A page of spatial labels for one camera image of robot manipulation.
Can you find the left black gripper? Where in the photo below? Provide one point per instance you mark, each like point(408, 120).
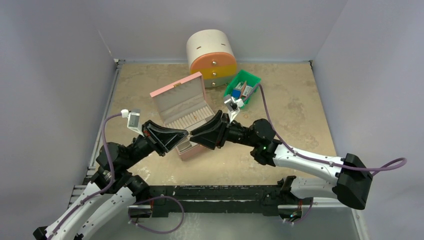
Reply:
point(168, 137)

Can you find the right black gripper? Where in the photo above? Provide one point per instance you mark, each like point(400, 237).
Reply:
point(221, 131)

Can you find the pink jewelry box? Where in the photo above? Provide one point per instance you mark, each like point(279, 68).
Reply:
point(183, 104)

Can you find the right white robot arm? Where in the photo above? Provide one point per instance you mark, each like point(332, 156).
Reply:
point(343, 178)

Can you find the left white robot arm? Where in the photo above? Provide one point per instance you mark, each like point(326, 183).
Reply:
point(112, 187)

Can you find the blue box in bin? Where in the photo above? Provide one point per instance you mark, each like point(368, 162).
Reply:
point(236, 93)

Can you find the red white small box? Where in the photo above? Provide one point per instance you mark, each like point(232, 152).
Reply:
point(248, 90)

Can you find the green plastic bin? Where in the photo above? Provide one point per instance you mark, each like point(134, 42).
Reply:
point(237, 81)

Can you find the cream orange drawer cabinet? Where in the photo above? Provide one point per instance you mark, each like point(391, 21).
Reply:
point(209, 52)

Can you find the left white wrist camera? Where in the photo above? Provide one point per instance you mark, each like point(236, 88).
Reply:
point(133, 120)

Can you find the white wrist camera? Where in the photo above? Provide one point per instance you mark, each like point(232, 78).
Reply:
point(133, 120)
point(233, 105)

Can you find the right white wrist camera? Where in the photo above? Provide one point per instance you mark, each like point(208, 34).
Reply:
point(233, 105)

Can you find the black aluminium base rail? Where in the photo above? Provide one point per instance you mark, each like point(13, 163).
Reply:
point(268, 200)

